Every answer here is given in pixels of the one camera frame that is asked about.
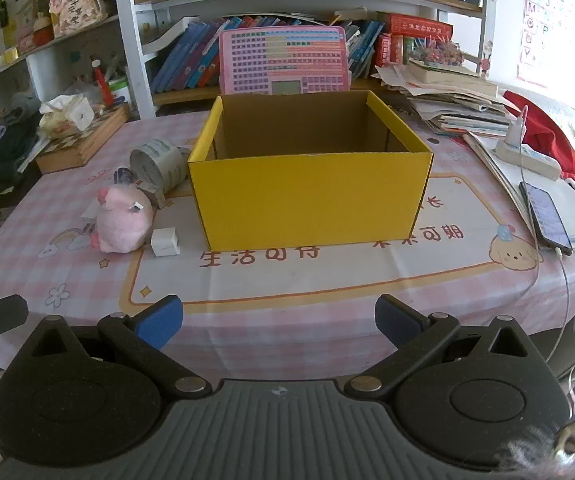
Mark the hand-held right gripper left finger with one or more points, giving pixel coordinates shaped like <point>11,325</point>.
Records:
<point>160,321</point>

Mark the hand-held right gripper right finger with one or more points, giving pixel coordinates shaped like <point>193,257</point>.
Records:
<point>395,319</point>

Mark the small white cube box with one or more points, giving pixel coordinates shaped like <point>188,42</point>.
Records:
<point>165,244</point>

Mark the pink plush pig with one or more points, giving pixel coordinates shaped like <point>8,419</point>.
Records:
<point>122,220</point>

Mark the yellow cardboard box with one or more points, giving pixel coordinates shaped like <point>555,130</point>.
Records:
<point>307,200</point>

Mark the small dark glass bottle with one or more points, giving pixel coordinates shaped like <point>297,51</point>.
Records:
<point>126,176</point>

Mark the pink checked tablecloth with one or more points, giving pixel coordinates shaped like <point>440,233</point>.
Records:
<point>317,280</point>

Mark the white paper card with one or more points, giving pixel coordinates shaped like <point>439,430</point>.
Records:
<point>90,216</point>

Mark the black smartphone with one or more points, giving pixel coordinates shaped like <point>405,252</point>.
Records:
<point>547,217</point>

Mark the wooden chess box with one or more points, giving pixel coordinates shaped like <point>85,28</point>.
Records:
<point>92,137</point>

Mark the white power strip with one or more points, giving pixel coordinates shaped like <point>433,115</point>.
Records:
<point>532,161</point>

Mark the white tissue box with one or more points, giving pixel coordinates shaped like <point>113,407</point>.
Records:
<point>75,115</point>

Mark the white charger plug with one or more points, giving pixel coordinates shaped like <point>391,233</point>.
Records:
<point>515,132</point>

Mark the pile of papers and books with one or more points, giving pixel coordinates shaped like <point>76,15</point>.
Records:
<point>457,105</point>

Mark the green and white jar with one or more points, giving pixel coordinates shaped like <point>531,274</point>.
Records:
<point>120,92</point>

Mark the red marker bottle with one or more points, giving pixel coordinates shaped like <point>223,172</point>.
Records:
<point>101,87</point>

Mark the red cloth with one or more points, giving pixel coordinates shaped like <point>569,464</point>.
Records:
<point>552,135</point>

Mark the white side shelf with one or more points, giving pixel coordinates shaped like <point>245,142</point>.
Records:
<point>42,67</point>

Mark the row of blue books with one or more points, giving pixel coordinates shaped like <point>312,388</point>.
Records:
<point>192,57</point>

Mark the pink learning tablet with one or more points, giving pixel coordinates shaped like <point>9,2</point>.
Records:
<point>282,57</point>

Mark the white bookshelf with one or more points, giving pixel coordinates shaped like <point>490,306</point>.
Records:
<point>127,35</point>

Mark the red boxed book set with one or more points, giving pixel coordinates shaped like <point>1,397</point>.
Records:
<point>417,27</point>

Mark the pink paper doll ornament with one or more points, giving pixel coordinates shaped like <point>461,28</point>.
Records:
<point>77,7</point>

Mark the alphabet wall poster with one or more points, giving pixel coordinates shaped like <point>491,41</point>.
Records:
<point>550,20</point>

